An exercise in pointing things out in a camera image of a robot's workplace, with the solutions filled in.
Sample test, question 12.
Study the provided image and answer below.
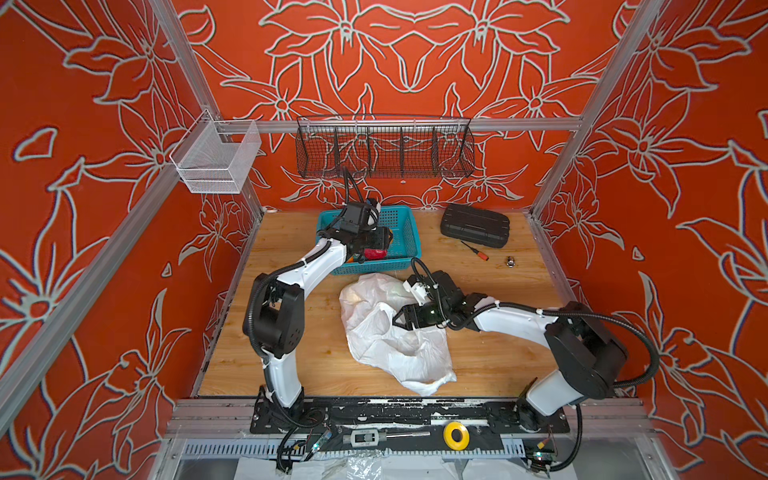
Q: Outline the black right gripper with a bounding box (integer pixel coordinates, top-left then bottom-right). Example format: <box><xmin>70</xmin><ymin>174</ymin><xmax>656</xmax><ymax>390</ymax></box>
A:
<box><xmin>387</xmin><ymin>302</ymin><xmax>451</xmax><ymax>332</ymax></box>

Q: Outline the white plastic bag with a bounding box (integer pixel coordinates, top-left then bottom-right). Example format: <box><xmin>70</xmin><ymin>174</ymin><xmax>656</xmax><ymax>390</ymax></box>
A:
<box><xmin>339</xmin><ymin>273</ymin><xmax>457</xmax><ymax>396</ymax></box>

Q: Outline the red dragon fruit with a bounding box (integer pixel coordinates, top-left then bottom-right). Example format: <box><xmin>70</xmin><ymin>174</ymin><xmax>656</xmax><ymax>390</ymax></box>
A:
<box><xmin>363</xmin><ymin>248</ymin><xmax>388</xmax><ymax>261</ymax></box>

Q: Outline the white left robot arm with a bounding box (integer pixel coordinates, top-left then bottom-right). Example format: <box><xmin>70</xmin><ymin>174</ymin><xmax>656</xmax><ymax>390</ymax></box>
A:
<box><xmin>243</xmin><ymin>222</ymin><xmax>394</xmax><ymax>412</ymax></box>

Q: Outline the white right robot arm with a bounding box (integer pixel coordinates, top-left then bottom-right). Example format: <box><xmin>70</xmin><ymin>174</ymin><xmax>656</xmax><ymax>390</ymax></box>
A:
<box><xmin>395</xmin><ymin>271</ymin><xmax>629</xmax><ymax>417</ymax></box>

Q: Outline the teal plastic basket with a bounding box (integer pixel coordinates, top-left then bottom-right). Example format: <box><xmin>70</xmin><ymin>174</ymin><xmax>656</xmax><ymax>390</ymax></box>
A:
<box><xmin>315</xmin><ymin>205</ymin><xmax>422</xmax><ymax>277</ymax></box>

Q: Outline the black plastic tool case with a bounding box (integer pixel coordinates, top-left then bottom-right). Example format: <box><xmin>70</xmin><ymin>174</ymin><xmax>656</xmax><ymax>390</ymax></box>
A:
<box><xmin>440</xmin><ymin>204</ymin><xmax>510</xmax><ymax>249</ymax></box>

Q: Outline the yellow tape roll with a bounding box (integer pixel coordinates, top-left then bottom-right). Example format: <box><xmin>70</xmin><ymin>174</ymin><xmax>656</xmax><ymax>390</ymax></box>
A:
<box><xmin>443</xmin><ymin>421</ymin><xmax>470</xmax><ymax>451</ymax></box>

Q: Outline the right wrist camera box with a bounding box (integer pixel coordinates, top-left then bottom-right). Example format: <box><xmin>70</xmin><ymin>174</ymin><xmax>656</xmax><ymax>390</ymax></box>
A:
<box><xmin>403</xmin><ymin>279</ymin><xmax>430</xmax><ymax>306</ymax></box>

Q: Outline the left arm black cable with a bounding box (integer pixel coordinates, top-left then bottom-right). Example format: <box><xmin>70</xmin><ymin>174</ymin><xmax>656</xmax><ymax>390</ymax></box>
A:
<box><xmin>242</xmin><ymin>167</ymin><xmax>367</xmax><ymax>361</ymax></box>

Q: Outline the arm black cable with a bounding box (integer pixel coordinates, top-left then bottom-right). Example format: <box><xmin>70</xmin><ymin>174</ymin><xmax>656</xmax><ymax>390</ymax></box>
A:
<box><xmin>409</xmin><ymin>256</ymin><xmax>661</xmax><ymax>390</ymax></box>
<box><xmin>242</xmin><ymin>167</ymin><xmax>367</xmax><ymax>361</ymax></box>

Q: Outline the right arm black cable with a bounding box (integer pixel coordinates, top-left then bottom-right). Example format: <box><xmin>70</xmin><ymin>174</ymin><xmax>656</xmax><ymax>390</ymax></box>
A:
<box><xmin>409</xmin><ymin>256</ymin><xmax>661</xmax><ymax>390</ymax></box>

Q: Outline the black wire wall basket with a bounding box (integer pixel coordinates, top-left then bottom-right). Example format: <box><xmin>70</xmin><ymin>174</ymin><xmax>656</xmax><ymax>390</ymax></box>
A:
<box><xmin>295</xmin><ymin>113</ymin><xmax>476</xmax><ymax>180</ymax></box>

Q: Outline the red handled screwdriver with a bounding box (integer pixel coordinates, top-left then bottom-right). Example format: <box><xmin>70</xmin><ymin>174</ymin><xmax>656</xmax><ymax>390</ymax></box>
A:
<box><xmin>460</xmin><ymin>240</ymin><xmax>489</xmax><ymax>261</ymax></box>

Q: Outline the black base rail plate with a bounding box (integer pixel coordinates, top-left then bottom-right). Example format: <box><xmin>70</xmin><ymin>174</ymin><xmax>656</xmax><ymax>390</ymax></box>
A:
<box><xmin>249</xmin><ymin>396</ymin><xmax>532</xmax><ymax>434</ymax></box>

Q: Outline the white wire wall basket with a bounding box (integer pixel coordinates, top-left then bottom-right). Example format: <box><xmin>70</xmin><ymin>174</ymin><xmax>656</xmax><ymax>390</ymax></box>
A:
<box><xmin>170</xmin><ymin>109</ymin><xmax>262</xmax><ymax>194</ymax></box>

